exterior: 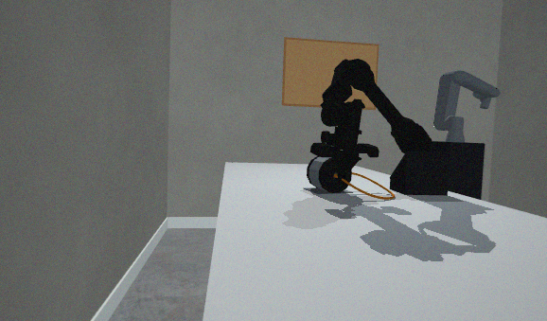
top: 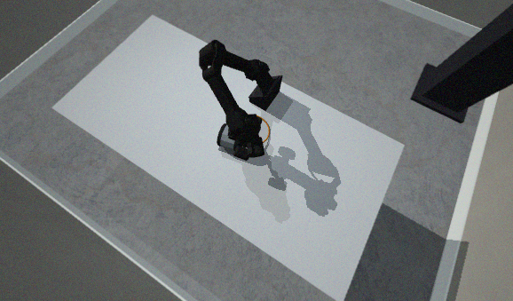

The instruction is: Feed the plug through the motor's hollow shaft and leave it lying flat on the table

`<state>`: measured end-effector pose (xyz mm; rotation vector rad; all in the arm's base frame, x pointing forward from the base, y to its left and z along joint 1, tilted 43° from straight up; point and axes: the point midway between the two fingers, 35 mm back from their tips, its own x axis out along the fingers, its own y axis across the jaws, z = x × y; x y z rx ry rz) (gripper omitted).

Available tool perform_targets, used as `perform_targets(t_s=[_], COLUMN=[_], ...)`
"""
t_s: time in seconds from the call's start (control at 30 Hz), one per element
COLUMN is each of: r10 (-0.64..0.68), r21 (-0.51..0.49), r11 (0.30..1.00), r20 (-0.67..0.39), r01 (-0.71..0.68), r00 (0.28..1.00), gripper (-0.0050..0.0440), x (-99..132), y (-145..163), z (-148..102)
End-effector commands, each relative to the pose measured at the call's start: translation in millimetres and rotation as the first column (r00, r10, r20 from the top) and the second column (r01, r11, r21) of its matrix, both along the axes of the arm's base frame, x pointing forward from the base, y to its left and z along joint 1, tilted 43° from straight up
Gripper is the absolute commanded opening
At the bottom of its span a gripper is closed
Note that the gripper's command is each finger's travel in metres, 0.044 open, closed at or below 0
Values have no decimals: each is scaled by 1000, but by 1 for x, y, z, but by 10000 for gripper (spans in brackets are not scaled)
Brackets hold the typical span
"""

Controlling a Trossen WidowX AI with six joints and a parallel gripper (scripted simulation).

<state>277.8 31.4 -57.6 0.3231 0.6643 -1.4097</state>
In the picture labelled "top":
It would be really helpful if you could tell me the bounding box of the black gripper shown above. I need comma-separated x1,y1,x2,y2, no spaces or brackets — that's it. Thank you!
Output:
233,117,263,161

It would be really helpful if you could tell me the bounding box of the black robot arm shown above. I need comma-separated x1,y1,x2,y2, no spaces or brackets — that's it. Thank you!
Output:
199,40,276,158

